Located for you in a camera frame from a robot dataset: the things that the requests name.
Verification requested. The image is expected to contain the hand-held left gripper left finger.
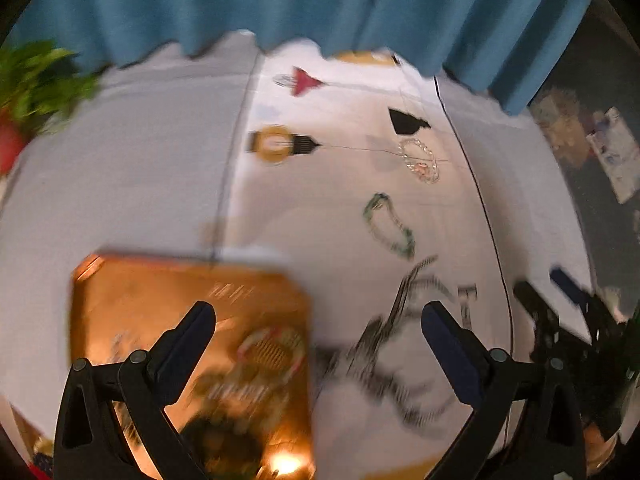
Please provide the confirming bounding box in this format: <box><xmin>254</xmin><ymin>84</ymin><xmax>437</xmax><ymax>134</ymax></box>
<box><xmin>52</xmin><ymin>301</ymin><xmax>218</xmax><ymax>480</ymax></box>

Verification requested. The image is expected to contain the blue curtain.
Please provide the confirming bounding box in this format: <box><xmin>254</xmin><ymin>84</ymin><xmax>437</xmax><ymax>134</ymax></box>
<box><xmin>9</xmin><ymin>0</ymin><xmax>597</xmax><ymax>117</ymax></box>

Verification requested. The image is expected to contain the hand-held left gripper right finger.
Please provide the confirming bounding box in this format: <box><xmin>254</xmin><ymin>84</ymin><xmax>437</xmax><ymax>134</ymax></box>
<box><xmin>421</xmin><ymin>301</ymin><xmax>587</xmax><ymax>480</ymax></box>

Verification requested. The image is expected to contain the green plant in red pot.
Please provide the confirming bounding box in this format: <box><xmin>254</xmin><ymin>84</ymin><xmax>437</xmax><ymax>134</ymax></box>
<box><xmin>0</xmin><ymin>40</ymin><xmax>102</xmax><ymax>177</ymax></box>

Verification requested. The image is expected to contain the clear crystal bracelet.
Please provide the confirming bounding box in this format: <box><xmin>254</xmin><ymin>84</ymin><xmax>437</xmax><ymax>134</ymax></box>
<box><xmin>398</xmin><ymin>137</ymin><xmax>444</xmax><ymax>184</ymax></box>

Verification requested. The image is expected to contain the copper tray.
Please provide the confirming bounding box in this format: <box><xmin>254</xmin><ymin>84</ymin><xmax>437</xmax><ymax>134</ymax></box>
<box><xmin>70</xmin><ymin>252</ymin><xmax>317</xmax><ymax>480</ymax></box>

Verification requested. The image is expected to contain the white printed paper box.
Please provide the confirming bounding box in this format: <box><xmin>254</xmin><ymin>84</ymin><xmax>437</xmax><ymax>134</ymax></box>
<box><xmin>586</xmin><ymin>107</ymin><xmax>640</xmax><ymax>204</ymax></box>

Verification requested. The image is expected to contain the green beaded necklace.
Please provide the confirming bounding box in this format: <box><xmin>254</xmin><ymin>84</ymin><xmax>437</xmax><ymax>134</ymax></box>
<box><xmin>363</xmin><ymin>192</ymin><xmax>417</xmax><ymax>262</ymax></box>

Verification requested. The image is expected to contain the white printed table runner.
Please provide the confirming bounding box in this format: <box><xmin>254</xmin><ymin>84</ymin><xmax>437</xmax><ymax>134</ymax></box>
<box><xmin>214</xmin><ymin>35</ymin><xmax>512</xmax><ymax>480</ymax></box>

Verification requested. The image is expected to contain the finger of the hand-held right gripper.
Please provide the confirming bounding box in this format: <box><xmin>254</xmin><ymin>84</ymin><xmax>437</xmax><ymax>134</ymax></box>
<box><xmin>513</xmin><ymin>280</ymin><xmax>562</xmax><ymax>357</ymax></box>
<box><xmin>549</xmin><ymin>267</ymin><xmax>602</xmax><ymax>322</ymax></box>

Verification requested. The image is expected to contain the black white beaded necklace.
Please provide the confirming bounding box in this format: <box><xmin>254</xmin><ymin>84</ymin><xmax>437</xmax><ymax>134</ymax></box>
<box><xmin>314</xmin><ymin>254</ymin><xmax>482</xmax><ymax>432</ymax></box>

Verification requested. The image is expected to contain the clear plastic storage bin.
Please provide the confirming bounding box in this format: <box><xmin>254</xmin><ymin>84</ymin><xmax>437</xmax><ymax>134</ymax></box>
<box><xmin>529</xmin><ymin>10</ymin><xmax>640</xmax><ymax>321</ymax></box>

